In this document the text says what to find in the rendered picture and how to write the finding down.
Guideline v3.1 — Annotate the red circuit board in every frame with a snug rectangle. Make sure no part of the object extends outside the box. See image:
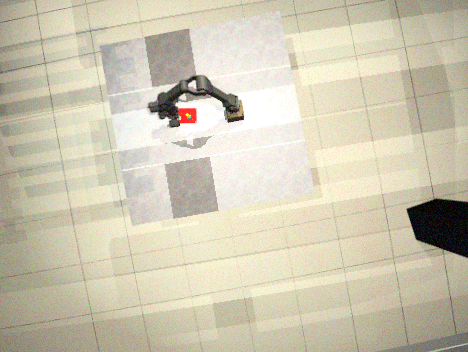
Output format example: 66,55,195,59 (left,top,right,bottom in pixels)
175,108,197,123

